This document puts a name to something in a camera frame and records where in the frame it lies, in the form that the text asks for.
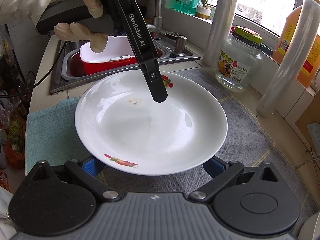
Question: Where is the sink drain stopper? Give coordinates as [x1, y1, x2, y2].
[171, 35, 187, 57]

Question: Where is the steel faucet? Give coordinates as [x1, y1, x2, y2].
[147, 0, 163, 41]

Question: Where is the teal towel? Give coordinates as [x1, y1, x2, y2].
[24, 97, 90, 173]

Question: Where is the right plastic wrap roll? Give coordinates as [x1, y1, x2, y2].
[257, 0, 319, 118]

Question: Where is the grey checked table mat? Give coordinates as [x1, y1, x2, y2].
[97, 68, 319, 239]

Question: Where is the plastic wrap roll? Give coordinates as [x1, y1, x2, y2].
[202, 0, 237, 67]
[257, 0, 319, 118]

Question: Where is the orange oil bottle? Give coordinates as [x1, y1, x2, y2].
[274, 0, 319, 89]

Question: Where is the small potted plant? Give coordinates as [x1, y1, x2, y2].
[195, 0, 212, 20]

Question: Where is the glass jar yellow lid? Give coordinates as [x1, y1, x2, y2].
[215, 26, 263, 92]

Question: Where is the left plastic wrap roll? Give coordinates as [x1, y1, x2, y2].
[202, 0, 237, 67]

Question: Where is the steel sink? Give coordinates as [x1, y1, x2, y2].
[49, 34, 200, 94]

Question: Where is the white floral plate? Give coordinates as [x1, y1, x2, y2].
[75, 70, 228, 176]

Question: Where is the red white plastic container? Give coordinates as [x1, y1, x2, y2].
[79, 35, 158, 75]

